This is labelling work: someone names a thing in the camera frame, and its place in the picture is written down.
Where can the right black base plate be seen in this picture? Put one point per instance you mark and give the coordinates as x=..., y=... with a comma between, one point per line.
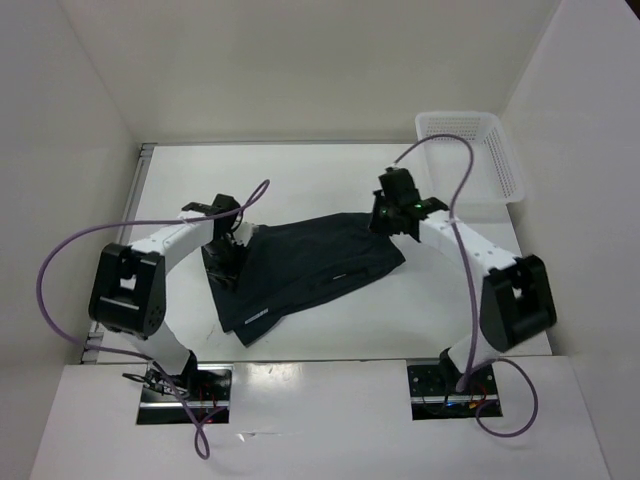
x=432, y=399

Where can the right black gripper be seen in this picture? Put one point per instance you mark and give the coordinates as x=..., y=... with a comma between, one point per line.
x=375, y=223

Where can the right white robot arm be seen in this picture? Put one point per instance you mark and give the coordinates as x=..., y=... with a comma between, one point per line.
x=511, y=299

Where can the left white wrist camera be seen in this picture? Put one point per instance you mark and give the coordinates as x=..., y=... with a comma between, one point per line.
x=245, y=232

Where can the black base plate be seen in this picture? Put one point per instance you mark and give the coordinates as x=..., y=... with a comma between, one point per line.
x=432, y=399
x=209, y=404

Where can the white plastic basket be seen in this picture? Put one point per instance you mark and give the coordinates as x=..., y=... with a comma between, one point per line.
x=470, y=151

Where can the aluminium table edge rail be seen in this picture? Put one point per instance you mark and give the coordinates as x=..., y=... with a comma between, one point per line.
x=95, y=334

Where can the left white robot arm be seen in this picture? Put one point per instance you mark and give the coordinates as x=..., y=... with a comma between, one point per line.
x=129, y=291

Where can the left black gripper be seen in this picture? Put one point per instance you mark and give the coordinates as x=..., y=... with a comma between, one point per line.
x=227, y=274

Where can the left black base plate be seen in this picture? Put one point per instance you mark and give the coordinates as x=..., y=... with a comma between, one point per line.
x=209, y=404

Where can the dark navy shorts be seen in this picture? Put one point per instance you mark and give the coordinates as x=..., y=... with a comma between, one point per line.
x=298, y=266

